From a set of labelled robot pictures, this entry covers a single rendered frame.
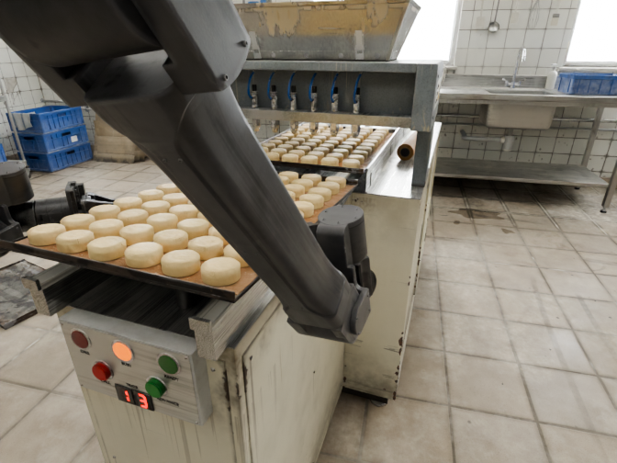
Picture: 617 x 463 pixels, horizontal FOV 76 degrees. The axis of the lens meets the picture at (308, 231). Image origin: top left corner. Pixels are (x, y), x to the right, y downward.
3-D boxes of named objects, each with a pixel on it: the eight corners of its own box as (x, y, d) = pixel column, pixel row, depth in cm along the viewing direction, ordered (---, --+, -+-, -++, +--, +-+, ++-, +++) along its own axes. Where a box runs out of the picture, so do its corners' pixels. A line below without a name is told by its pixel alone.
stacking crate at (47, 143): (61, 140, 474) (56, 122, 466) (89, 141, 466) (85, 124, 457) (16, 152, 421) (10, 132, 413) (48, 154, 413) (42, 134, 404)
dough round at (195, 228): (201, 241, 63) (200, 229, 62) (172, 238, 64) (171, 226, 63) (214, 230, 68) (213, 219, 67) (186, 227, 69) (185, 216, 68)
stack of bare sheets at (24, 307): (84, 289, 220) (84, 285, 218) (5, 330, 188) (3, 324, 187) (26, 263, 247) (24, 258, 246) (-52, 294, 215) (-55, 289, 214)
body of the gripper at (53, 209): (89, 228, 82) (47, 233, 79) (78, 179, 78) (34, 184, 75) (87, 240, 76) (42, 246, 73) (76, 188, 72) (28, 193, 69)
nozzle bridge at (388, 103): (241, 151, 158) (234, 57, 143) (430, 167, 136) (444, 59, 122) (193, 174, 130) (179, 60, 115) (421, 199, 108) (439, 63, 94)
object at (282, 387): (261, 379, 160) (246, 161, 122) (343, 402, 150) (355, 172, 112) (140, 580, 100) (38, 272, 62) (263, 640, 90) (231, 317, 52)
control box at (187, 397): (95, 372, 70) (74, 306, 64) (214, 410, 62) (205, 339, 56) (77, 387, 66) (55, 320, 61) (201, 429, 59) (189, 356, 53)
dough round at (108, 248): (126, 259, 56) (124, 246, 56) (86, 264, 55) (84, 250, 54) (128, 246, 61) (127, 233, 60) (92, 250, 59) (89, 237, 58)
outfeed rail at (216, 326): (399, 119, 224) (400, 107, 221) (404, 120, 223) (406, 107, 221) (194, 359, 53) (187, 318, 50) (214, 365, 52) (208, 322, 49)
